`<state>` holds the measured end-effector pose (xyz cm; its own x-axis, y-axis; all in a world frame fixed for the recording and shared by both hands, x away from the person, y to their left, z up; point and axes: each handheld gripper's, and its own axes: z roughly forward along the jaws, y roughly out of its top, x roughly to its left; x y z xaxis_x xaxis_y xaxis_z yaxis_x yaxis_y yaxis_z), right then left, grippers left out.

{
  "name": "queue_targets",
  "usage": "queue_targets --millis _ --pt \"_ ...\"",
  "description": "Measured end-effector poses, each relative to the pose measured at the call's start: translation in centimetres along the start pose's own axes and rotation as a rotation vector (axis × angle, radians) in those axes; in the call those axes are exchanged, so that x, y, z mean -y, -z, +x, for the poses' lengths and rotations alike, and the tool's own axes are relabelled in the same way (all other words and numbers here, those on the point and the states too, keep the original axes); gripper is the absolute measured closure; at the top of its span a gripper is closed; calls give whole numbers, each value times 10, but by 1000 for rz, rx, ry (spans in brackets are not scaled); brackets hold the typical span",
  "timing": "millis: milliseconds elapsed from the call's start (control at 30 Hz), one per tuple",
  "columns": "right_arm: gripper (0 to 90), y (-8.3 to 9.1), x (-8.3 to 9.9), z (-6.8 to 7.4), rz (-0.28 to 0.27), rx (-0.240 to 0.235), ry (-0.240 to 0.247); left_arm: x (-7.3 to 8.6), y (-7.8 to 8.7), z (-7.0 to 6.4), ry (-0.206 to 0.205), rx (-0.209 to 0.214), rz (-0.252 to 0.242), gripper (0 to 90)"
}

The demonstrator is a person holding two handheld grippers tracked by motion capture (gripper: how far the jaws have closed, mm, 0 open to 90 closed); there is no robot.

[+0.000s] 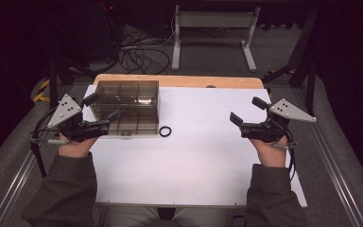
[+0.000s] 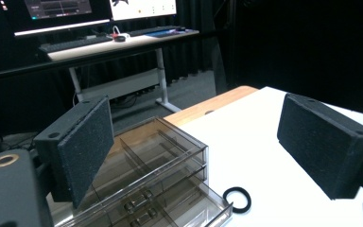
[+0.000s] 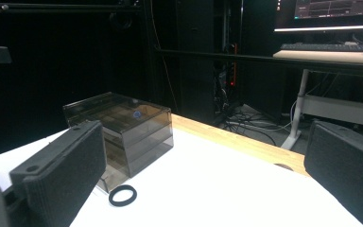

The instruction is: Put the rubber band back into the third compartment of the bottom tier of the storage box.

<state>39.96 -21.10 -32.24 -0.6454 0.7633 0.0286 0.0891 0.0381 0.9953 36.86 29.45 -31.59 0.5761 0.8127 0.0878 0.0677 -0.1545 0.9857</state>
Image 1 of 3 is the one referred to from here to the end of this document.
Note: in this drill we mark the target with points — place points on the transparent brown compartment box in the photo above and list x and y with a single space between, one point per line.
129 105

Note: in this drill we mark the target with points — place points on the white table sheet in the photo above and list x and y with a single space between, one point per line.
201 157

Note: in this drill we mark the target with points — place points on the aluminium floor rail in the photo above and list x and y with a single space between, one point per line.
337 176
11 192

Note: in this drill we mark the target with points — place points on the person's right hand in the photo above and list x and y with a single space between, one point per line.
269 154

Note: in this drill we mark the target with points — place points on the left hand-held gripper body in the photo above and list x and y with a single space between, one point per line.
64 111

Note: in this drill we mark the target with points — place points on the person's left leg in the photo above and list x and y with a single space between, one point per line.
132 218

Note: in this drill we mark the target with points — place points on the person's left hand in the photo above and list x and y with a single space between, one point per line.
75 147

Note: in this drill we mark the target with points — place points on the person's leg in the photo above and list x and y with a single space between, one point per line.
201 218
132 218

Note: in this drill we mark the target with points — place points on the person's right leg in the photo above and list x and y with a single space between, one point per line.
201 218

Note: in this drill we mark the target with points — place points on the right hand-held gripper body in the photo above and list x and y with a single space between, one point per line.
288 111

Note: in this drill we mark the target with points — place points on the black and yellow hazard tape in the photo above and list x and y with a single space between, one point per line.
42 91

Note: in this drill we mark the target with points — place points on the white metal stand frame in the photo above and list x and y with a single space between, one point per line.
214 20

